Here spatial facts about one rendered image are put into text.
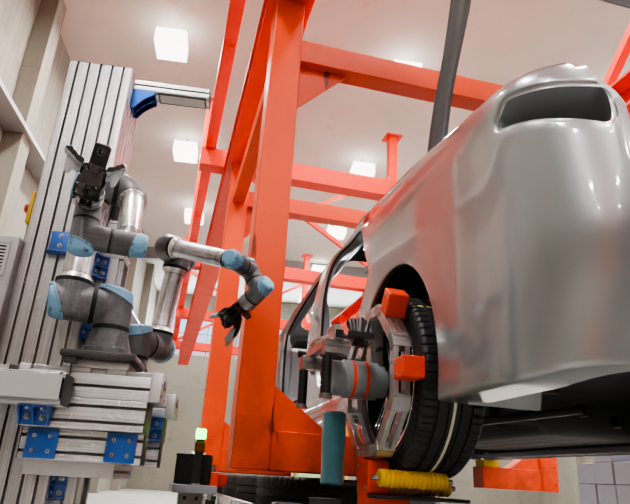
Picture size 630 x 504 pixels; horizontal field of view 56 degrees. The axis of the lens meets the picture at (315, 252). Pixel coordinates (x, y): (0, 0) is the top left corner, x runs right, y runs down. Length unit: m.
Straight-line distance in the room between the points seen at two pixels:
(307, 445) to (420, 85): 2.06
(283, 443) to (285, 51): 2.00
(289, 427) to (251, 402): 0.20
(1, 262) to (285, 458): 1.33
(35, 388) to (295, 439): 1.17
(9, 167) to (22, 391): 6.28
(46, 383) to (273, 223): 1.37
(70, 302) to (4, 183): 5.99
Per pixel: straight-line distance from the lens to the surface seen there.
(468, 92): 3.67
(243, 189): 4.76
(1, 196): 7.88
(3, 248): 2.32
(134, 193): 2.11
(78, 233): 1.82
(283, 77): 3.25
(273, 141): 3.03
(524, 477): 5.34
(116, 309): 2.01
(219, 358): 4.58
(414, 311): 2.14
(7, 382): 1.90
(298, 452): 2.63
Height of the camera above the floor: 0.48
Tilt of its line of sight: 21 degrees up
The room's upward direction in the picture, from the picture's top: 3 degrees clockwise
